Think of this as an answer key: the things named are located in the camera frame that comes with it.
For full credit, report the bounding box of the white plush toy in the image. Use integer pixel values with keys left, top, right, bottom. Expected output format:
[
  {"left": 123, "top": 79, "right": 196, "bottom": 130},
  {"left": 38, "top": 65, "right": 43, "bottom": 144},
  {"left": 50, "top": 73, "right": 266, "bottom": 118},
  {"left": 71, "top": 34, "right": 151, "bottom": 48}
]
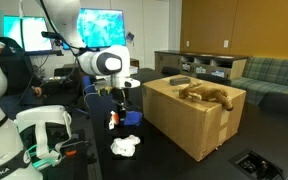
[{"left": 110, "top": 134, "right": 141, "bottom": 157}]

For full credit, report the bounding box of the red radish plush toy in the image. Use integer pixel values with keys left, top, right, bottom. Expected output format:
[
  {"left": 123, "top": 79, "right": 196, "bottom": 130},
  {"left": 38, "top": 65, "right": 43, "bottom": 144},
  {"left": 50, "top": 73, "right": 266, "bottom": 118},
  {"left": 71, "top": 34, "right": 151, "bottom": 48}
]
[{"left": 108, "top": 109, "right": 122, "bottom": 131}]

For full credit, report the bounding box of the black table power hatch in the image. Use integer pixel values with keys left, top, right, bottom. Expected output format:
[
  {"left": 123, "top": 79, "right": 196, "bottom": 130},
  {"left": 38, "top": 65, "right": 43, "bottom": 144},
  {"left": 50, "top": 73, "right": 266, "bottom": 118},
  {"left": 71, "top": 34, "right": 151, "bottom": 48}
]
[{"left": 228, "top": 148, "right": 288, "bottom": 180}]

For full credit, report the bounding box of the white VR headset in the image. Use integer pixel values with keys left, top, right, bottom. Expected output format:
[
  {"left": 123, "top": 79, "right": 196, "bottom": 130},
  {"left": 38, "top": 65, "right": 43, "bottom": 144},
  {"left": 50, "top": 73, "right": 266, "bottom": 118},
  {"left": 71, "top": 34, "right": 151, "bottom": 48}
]
[{"left": 14, "top": 105, "right": 73, "bottom": 168}]

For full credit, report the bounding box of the small orange item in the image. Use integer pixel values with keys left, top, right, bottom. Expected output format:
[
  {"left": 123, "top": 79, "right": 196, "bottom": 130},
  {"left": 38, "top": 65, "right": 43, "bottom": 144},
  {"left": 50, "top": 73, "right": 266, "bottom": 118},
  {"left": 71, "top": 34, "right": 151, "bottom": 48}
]
[{"left": 65, "top": 149, "right": 78, "bottom": 158}]

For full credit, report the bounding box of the wooden cabinet counter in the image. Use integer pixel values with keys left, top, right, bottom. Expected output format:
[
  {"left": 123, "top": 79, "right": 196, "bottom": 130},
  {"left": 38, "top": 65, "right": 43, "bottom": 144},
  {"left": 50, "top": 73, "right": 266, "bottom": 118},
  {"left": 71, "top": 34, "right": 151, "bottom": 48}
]
[{"left": 154, "top": 50, "right": 248, "bottom": 81}]

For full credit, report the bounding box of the green plaid sofa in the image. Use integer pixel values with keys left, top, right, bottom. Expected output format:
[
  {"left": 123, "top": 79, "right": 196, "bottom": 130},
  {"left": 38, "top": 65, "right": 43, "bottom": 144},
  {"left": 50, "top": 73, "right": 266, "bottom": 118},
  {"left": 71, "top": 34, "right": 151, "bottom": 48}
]
[{"left": 230, "top": 56, "right": 288, "bottom": 118}]

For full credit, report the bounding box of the black camera on stand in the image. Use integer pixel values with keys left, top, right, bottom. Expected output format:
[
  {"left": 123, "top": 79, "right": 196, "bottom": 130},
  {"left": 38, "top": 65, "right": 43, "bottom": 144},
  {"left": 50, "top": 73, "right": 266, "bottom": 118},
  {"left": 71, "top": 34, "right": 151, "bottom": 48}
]
[{"left": 41, "top": 31, "right": 65, "bottom": 42}]

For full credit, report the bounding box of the person in dark clothes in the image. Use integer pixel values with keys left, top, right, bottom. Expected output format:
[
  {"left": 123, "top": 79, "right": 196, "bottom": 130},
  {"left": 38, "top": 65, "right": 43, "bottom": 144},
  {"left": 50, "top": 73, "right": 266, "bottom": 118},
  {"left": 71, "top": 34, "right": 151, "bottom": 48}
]
[{"left": 0, "top": 9, "right": 44, "bottom": 118}]

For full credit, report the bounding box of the black office chair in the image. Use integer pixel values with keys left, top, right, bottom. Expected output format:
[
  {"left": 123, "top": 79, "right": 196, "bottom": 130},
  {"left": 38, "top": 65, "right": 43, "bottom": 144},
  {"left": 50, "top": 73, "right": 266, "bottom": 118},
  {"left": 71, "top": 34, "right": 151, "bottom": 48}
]
[{"left": 40, "top": 68, "right": 86, "bottom": 108}]

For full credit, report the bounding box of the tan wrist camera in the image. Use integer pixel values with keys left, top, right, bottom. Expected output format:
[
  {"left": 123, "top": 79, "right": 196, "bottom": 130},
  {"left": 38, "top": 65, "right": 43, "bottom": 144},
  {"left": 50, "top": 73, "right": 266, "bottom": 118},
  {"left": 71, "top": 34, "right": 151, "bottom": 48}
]
[{"left": 97, "top": 85, "right": 114, "bottom": 97}]

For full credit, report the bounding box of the black chair back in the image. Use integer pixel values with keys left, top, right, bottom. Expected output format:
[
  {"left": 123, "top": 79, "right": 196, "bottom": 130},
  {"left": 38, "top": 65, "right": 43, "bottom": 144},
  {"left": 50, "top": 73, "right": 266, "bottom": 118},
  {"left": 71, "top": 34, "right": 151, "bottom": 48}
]
[
  {"left": 161, "top": 66, "right": 182, "bottom": 77},
  {"left": 196, "top": 73, "right": 232, "bottom": 87}
]

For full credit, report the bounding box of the large cardboard box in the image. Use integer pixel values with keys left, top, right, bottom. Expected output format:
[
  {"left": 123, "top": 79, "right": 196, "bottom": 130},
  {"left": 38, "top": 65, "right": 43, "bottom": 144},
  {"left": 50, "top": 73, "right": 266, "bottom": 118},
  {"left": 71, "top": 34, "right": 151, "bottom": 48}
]
[{"left": 142, "top": 74, "right": 247, "bottom": 162}]

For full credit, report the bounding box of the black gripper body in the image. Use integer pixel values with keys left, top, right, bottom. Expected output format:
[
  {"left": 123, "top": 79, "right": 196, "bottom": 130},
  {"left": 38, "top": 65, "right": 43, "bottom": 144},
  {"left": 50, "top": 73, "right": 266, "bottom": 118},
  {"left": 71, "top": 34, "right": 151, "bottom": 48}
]
[{"left": 111, "top": 87, "right": 129, "bottom": 105}]

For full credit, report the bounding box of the brown plush animal toy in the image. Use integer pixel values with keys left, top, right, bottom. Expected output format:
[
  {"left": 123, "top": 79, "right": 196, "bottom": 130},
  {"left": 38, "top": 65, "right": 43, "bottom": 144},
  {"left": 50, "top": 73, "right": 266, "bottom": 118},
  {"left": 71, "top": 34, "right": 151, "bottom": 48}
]
[{"left": 178, "top": 82, "right": 234, "bottom": 112}]

